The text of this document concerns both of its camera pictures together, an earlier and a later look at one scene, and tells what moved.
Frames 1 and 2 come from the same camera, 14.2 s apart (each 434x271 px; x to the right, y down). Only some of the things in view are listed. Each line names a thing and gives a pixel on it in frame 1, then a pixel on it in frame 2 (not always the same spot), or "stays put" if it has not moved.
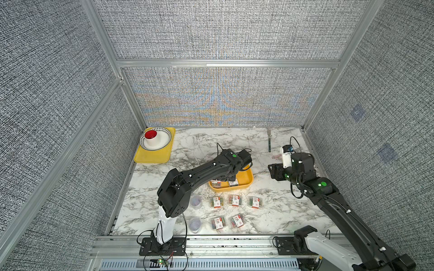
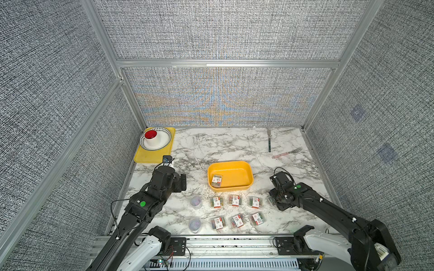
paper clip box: x=218 y=223 stays put
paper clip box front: x=238 y=221 stays put
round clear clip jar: x=195 y=201 stays put
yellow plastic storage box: x=245 y=177 stays put
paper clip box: x=234 y=200 stays put
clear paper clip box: x=216 y=202 stays put
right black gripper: x=277 y=169 → x=281 y=206
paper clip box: x=233 y=183 → x=256 y=219
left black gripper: x=232 y=179 → x=180 y=182
